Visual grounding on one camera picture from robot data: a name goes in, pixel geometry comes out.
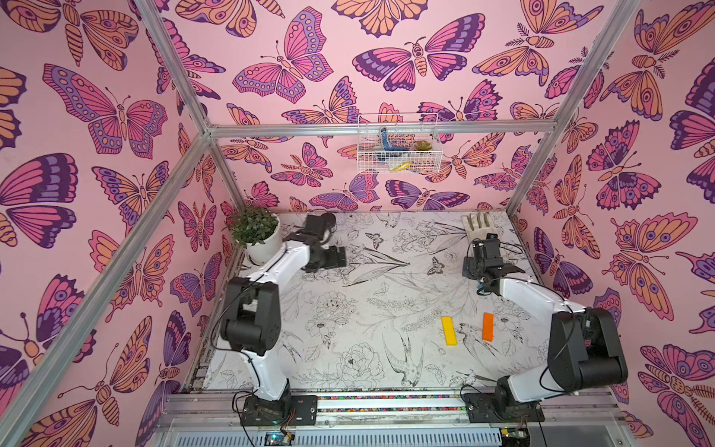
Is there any orange building block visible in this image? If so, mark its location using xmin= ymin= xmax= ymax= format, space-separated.
xmin=482 ymin=313 xmax=495 ymax=343

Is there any yellow building block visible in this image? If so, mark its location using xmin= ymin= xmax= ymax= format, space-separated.
xmin=441 ymin=316 xmax=457 ymax=346

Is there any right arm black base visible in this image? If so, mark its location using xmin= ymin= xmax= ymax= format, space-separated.
xmin=462 ymin=392 xmax=546 ymax=424

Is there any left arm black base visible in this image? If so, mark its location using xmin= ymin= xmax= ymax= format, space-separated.
xmin=241 ymin=395 xmax=318 ymax=427

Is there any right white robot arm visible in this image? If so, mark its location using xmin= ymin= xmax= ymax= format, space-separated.
xmin=464 ymin=233 xmax=629 ymax=408

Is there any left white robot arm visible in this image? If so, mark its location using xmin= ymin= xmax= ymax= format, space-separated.
xmin=218 ymin=212 xmax=346 ymax=404

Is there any beige work glove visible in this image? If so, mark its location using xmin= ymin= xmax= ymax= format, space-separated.
xmin=462 ymin=212 xmax=502 ymax=242

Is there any potted green plant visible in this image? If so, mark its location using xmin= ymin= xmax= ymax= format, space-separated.
xmin=227 ymin=206 xmax=282 ymax=266

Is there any yellow toy in basket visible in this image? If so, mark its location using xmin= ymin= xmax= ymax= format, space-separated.
xmin=389 ymin=161 xmax=411 ymax=172

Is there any blue toy in basket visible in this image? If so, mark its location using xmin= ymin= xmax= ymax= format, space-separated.
xmin=377 ymin=128 xmax=411 ymax=162

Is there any green toy in basket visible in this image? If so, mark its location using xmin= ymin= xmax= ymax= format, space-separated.
xmin=413 ymin=141 xmax=433 ymax=152

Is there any white wire basket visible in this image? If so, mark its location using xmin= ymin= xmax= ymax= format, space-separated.
xmin=355 ymin=115 xmax=443 ymax=176

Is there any aluminium mounting rail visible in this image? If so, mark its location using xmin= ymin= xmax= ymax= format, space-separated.
xmin=159 ymin=387 xmax=624 ymax=430

